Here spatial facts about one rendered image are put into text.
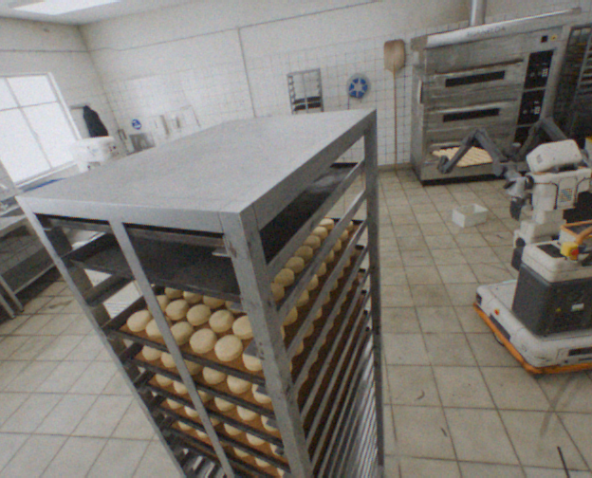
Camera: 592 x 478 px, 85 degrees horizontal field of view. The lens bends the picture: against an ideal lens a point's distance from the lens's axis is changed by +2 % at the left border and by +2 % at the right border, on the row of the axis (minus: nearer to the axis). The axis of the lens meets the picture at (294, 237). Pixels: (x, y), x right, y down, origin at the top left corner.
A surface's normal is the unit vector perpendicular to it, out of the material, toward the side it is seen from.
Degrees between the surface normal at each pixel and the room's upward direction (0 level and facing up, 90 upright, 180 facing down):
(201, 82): 90
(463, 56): 90
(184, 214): 90
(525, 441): 0
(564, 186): 81
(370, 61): 90
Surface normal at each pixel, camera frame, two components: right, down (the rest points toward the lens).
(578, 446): -0.15, -0.87
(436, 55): -0.14, 0.49
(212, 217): -0.44, 0.48
